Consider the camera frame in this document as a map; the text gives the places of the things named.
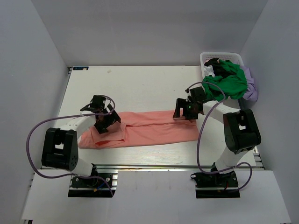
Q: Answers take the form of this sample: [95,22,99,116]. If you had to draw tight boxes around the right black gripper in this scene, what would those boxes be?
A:
[173,98,199,120]

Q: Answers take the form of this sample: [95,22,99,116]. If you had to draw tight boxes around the salmon pink t shirt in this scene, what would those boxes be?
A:
[78,111,199,149]

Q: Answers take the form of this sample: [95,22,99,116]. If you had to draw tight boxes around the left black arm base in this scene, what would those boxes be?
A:
[68,165,117,198]

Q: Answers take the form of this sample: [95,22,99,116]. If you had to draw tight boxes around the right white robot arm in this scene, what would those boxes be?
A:
[173,86,261,186]

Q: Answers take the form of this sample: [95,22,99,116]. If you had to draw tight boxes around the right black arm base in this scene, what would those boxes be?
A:
[190,169,240,199]

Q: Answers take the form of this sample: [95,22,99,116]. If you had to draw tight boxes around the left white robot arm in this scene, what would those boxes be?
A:
[41,95,121,186]

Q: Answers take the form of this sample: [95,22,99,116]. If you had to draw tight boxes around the white t shirt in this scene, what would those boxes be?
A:
[202,65,215,77]

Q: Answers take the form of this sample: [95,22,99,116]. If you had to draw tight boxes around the blue table label sticker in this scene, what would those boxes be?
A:
[72,66,89,70]

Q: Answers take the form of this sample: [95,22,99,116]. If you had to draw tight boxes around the black t shirt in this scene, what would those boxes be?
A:
[204,58,236,78]

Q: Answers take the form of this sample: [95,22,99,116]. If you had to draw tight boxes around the green t shirt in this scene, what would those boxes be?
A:
[202,59,247,102]

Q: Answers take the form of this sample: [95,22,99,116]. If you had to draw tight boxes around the lavender t shirt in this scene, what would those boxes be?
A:
[240,66,258,102]

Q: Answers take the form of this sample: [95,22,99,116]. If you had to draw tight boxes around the white plastic laundry basket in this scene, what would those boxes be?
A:
[200,52,244,72]

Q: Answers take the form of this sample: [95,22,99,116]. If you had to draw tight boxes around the aluminium table edge rail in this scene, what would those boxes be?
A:
[96,161,265,170]

